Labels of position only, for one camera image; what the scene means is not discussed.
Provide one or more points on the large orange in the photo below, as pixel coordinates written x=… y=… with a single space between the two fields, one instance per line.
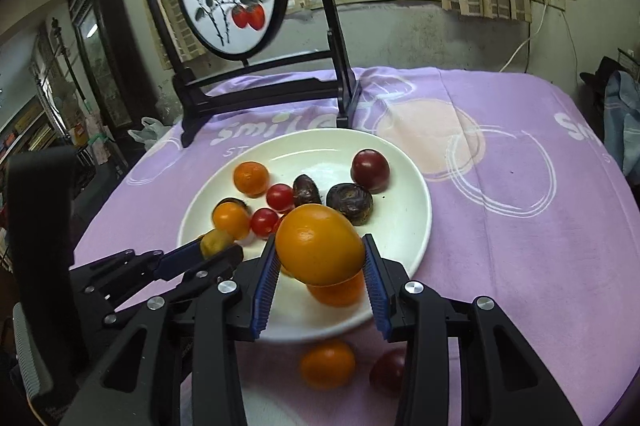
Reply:
x=335 y=296

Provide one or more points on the small dark purple tomato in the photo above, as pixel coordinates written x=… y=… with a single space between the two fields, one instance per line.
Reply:
x=370 y=169

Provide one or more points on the bookshelf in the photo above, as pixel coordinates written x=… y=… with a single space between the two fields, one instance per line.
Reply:
x=25 y=125

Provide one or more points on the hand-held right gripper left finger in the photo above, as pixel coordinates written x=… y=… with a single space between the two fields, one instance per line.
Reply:
x=265 y=293

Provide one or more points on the pile of clothes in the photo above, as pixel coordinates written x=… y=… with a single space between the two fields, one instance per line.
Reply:
x=620 y=115

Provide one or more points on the yellow-orange oval fruit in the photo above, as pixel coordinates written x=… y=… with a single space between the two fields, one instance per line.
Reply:
x=320 y=241

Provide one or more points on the dark wooden cabinet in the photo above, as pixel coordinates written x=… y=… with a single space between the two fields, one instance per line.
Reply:
x=100 y=40

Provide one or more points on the small yellow-green fruit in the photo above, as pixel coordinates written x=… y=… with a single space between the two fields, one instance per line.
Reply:
x=215 y=242

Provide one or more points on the small dark water chestnut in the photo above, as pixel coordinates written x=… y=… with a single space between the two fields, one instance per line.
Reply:
x=306 y=191

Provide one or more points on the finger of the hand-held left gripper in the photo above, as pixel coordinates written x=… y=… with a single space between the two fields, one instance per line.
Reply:
x=180 y=258
x=205 y=276

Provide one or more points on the large dark purple tomato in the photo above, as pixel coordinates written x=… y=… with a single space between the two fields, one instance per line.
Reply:
x=387 y=371

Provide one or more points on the small smooth orange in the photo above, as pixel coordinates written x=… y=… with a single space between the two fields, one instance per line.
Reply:
x=327 y=364
x=231 y=221

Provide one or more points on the large dark water chestnut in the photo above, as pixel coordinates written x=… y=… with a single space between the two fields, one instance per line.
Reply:
x=350 y=204

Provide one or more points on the purple tablecloth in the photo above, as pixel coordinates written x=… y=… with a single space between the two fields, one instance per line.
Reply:
x=500 y=256

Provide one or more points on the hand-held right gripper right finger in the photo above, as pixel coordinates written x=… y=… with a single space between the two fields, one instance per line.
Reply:
x=377 y=298

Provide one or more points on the white oval plate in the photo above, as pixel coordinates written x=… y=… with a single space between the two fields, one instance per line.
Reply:
x=400 y=226

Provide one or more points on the white plastic bag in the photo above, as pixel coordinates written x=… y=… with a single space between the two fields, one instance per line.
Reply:
x=147 y=133

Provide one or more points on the small mandarin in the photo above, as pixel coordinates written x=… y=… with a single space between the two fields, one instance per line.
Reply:
x=251 y=178

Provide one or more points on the red cherry tomato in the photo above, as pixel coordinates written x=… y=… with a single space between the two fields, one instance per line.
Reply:
x=263 y=222
x=279 y=197

